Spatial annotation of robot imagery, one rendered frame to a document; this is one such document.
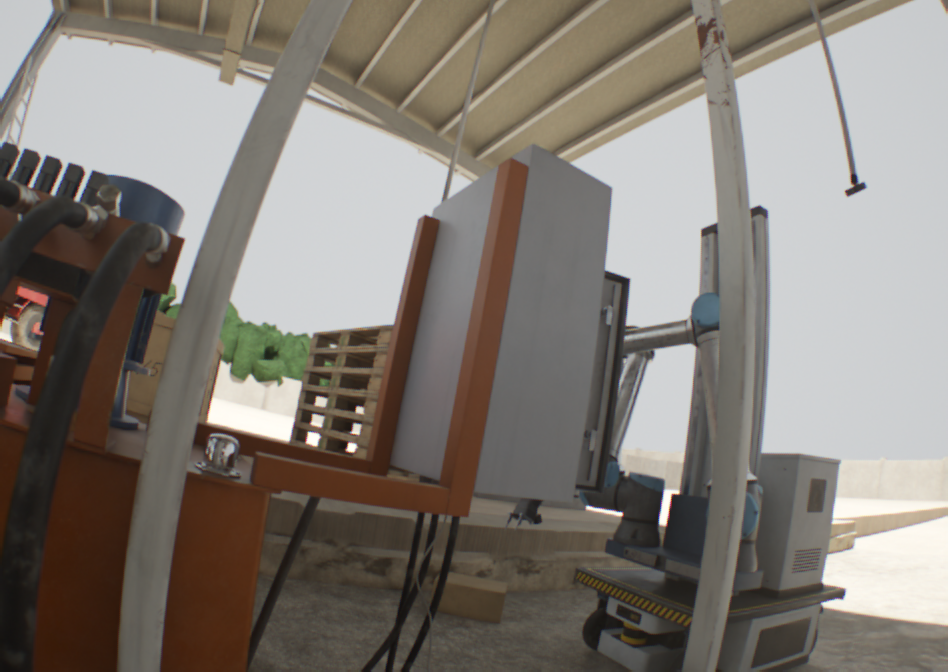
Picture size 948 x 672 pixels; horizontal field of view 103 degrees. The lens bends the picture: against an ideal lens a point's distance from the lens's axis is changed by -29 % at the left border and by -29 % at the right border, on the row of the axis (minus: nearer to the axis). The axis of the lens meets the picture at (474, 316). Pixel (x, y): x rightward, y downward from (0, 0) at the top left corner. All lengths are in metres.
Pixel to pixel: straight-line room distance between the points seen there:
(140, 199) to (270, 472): 0.54
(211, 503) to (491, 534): 2.11
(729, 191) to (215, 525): 1.17
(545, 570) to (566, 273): 2.21
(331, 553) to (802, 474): 1.89
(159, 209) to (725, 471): 1.23
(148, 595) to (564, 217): 0.85
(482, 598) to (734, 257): 1.64
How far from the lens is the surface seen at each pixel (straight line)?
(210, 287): 0.56
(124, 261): 0.42
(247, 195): 0.59
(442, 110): 7.44
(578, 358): 0.91
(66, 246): 0.66
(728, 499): 1.19
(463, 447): 0.78
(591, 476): 1.40
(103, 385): 0.63
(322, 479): 0.71
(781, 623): 1.95
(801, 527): 2.05
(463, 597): 2.26
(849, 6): 5.38
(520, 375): 0.83
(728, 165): 1.28
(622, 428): 1.86
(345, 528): 2.36
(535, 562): 2.86
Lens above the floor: 0.71
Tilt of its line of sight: 14 degrees up
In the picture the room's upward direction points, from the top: 10 degrees clockwise
